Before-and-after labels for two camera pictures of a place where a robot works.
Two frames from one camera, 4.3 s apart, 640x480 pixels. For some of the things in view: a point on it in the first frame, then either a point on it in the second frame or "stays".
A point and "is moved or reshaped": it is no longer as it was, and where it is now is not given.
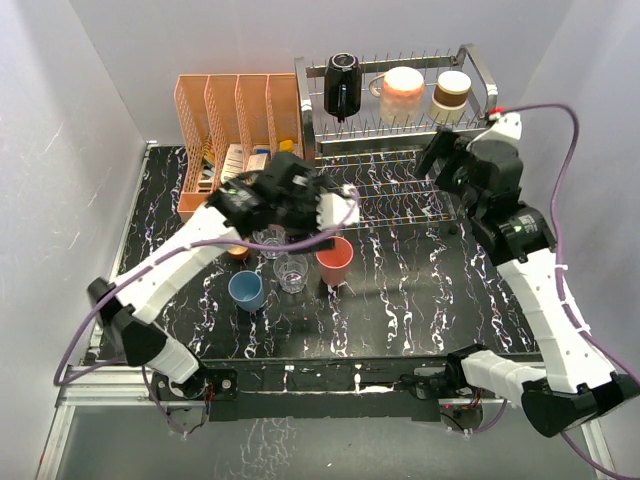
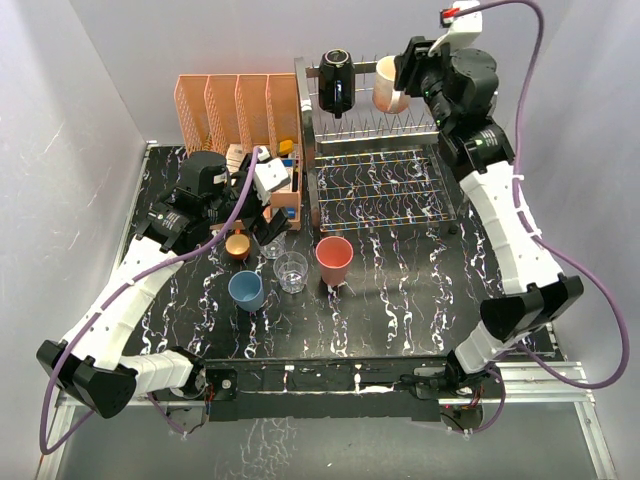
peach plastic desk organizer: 260,111 stays
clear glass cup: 291,271 stays
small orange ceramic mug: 238,252 stays
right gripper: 445,146 -> 422,61
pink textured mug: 400,90 is moved or reshaped
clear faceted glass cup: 274,234 stays
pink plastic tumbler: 334,263 stays
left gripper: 310,190 -> 265,231
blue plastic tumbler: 246,289 stays
